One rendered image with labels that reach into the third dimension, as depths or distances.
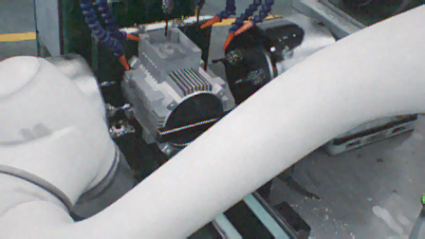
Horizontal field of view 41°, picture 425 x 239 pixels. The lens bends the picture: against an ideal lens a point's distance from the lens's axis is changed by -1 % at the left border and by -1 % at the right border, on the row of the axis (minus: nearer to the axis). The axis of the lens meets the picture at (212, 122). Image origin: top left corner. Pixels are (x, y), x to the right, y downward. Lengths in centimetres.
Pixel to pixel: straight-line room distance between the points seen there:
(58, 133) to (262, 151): 23
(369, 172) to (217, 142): 122
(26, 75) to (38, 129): 5
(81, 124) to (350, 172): 110
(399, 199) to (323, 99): 118
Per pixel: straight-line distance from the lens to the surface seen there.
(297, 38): 140
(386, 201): 154
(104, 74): 136
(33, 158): 56
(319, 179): 154
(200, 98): 140
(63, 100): 57
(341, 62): 40
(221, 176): 41
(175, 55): 127
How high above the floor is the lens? 177
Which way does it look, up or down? 36 degrees down
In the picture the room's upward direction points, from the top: 8 degrees clockwise
